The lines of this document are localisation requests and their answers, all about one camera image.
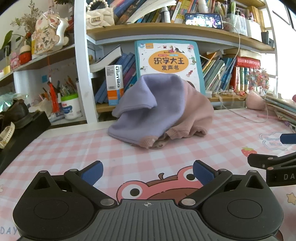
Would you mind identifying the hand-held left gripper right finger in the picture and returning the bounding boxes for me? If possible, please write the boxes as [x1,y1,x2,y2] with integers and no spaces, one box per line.
[179,160,266,209]

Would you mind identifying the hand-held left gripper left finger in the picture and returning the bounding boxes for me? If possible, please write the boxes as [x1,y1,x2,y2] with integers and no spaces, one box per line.
[31,161,118,209]

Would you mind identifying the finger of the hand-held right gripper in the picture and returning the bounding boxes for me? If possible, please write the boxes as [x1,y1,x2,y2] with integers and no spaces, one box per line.
[279,133,296,146]
[247,152,296,171]

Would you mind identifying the purple and pink sweater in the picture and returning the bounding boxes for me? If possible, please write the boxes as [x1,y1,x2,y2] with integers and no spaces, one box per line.
[107,74,213,149]

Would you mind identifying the stack of flat books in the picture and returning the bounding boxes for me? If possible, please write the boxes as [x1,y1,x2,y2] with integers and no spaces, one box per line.
[265,93,296,132]

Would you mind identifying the pink plush toy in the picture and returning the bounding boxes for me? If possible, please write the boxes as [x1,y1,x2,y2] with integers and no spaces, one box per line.
[245,90,266,110]

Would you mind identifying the colourful bead tree ornament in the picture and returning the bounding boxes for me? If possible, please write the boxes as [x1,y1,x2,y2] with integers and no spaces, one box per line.
[246,68,270,92]

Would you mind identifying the white tub green lid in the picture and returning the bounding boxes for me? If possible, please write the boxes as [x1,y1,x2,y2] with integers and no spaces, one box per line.
[60,93,83,120]

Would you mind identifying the black box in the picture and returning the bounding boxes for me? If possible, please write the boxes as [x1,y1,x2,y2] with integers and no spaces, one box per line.
[0,111,51,174]

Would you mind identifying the red tassel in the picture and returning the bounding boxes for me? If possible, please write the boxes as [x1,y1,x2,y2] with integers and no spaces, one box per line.
[47,81,59,113]

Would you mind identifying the bunch of pens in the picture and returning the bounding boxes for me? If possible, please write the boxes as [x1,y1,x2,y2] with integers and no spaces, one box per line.
[39,75,79,99]

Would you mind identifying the white orange toothbrush box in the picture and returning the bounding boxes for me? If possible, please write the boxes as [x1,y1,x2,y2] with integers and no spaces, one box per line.
[105,65,125,106]

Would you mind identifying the row of thin colourful books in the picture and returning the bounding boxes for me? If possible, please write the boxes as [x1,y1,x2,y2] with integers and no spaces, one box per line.
[200,51,250,92]

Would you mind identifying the white wooden bookshelf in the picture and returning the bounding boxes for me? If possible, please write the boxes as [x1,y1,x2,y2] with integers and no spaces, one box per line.
[0,0,278,127]

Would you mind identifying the leaning blue books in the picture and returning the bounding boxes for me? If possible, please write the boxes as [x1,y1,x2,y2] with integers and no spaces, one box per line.
[94,52,139,105]

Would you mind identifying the iridescent green bag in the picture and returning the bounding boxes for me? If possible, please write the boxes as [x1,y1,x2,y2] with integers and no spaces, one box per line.
[0,93,23,112]

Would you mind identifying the white storage box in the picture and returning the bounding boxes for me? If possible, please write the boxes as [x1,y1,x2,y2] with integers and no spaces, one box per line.
[245,19,263,42]

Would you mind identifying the thick white-paged book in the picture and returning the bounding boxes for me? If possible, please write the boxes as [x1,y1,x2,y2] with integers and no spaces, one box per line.
[89,45,122,73]

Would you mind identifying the children's picture book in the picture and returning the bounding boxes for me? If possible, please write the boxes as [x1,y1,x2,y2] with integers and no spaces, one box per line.
[134,40,206,96]

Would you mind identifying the red white small figurine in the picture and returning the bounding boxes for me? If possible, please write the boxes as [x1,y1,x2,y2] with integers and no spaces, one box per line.
[18,44,32,65]

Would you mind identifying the smartphone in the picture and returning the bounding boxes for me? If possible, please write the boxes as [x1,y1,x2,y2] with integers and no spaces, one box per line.
[184,13,224,29]

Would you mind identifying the white ceramic figurine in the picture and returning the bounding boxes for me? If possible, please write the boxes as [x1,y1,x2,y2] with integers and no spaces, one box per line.
[55,17,70,48]

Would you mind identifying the pink paper rabbit decoration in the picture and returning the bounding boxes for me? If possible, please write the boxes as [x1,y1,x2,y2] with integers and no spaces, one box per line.
[31,11,62,55]

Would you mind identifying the white quilted handbag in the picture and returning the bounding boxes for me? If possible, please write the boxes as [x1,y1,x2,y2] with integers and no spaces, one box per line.
[86,0,115,29]

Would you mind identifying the row of upright books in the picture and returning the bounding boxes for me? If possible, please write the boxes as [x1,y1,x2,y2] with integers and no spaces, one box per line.
[109,0,266,25]

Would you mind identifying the dried flower bunch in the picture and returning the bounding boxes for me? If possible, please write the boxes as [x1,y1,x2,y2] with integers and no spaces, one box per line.
[10,0,43,32]

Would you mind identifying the beige strap watch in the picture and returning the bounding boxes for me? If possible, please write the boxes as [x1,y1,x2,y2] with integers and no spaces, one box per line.
[0,122,15,149]

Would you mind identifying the white charging cable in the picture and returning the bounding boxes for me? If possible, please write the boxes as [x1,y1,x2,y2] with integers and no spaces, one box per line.
[218,22,278,123]

